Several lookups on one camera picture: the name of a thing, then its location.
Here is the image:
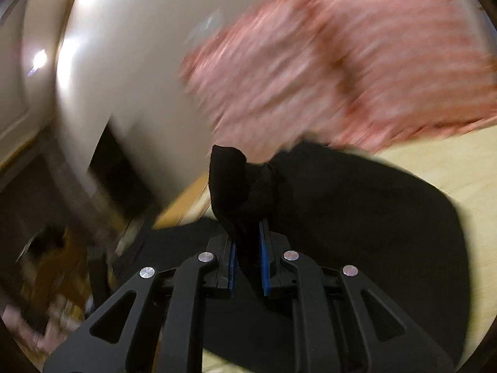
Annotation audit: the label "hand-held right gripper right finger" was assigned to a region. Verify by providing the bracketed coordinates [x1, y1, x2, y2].
[258, 219, 454, 373]

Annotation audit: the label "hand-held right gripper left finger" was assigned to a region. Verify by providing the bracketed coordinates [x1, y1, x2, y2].
[43, 235, 238, 373]

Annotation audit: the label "black pants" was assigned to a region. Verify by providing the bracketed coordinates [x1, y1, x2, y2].
[113, 142, 471, 373]

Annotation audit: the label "pink striped cloth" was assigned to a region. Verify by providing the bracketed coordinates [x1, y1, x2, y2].
[179, 0, 497, 155]

